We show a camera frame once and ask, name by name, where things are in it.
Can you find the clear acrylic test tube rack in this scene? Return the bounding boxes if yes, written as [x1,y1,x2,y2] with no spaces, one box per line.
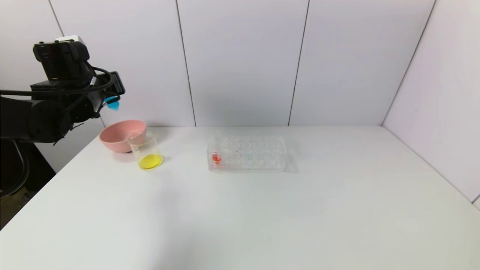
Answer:
[207,134,288,172]

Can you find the test tube with red pigment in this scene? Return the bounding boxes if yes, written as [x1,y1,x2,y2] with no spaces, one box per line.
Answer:
[211,136,223,165]

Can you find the clear glass beaker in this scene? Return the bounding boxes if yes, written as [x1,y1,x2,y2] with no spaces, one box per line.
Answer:
[128,131,165,170]

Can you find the pink bowl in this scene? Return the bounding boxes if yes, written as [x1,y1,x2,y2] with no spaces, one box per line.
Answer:
[99,120,147,153]

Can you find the black bulky object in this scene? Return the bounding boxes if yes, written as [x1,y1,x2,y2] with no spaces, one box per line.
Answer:
[0,141,57,196]

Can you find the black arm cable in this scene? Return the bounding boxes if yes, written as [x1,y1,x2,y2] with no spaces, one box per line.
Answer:
[0,67,115,198]

